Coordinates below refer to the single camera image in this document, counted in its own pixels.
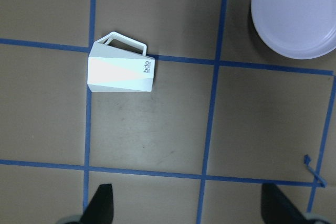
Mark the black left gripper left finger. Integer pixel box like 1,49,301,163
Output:
81,184,114,224

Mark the lavender plate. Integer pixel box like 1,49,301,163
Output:
250,0,335,60

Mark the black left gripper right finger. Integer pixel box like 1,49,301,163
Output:
261,183,309,223

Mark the white faceted cup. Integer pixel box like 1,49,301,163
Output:
87,31,155,92

